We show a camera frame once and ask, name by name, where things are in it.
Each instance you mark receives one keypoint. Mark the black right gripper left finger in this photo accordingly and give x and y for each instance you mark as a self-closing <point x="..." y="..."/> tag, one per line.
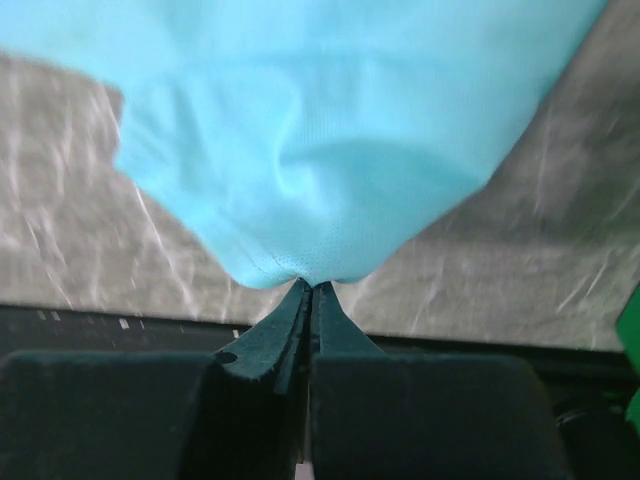
<point x="94" y="396"/>

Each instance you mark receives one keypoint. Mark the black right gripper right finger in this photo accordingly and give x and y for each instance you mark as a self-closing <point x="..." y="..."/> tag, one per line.
<point x="375" y="415"/>

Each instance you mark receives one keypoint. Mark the teal t-shirt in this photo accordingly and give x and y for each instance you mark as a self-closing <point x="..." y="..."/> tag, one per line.
<point x="310" y="139"/>

